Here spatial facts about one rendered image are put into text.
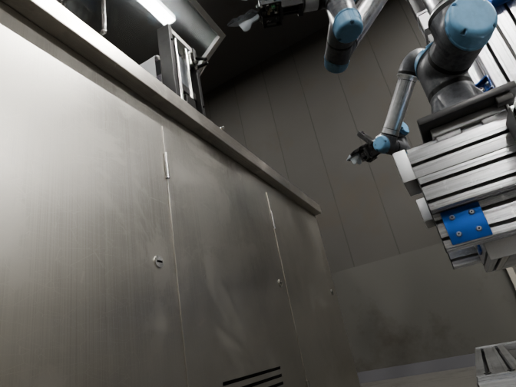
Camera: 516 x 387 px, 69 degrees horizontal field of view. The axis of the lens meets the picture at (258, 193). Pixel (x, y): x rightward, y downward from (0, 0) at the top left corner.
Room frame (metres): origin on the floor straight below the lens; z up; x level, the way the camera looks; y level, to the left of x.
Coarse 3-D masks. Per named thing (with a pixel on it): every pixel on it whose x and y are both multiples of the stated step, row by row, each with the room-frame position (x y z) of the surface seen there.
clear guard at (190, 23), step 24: (72, 0) 1.00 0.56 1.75; (96, 0) 1.05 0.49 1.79; (120, 0) 1.10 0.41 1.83; (144, 0) 1.16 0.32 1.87; (168, 0) 1.22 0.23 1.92; (96, 24) 1.12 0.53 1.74; (120, 24) 1.18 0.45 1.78; (144, 24) 1.24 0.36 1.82; (192, 24) 1.38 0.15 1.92; (120, 48) 1.26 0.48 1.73; (144, 48) 1.33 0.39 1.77
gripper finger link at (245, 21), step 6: (246, 12) 0.78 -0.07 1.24; (252, 12) 0.77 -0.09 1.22; (234, 18) 0.79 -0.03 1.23; (240, 18) 0.78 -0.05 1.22; (246, 18) 0.78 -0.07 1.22; (252, 18) 0.78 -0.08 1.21; (258, 18) 0.78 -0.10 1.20; (228, 24) 0.79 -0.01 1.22; (234, 24) 0.79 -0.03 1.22; (240, 24) 0.79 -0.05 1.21; (246, 24) 0.79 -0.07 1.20; (246, 30) 0.78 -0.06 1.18
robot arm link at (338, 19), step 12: (336, 0) 0.72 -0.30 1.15; (348, 0) 0.71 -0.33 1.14; (336, 12) 0.72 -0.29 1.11; (348, 12) 0.71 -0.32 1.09; (336, 24) 0.73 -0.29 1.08; (348, 24) 0.72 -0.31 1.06; (360, 24) 0.73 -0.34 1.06; (336, 36) 0.76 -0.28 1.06; (348, 36) 0.76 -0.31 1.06; (336, 48) 0.82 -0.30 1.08
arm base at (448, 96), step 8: (448, 80) 0.84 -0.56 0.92; (456, 80) 0.83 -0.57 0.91; (464, 80) 0.83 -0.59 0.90; (440, 88) 0.85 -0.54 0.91; (448, 88) 0.84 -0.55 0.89; (456, 88) 0.83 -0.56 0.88; (464, 88) 0.82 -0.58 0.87; (472, 88) 0.83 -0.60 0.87; (432, 96) 0.88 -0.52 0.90; (440, 96) 0.86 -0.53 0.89; (448, 96) 0.84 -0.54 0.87; (456, 96) 0.83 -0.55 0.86; (464, 96) 0.82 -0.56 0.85; (472, 96) 0.81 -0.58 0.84; (432, 104) 0.89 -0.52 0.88; (440, 104) 0.87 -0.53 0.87; (448, 104) 0.84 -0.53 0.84; (432, 112) 0.89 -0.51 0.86
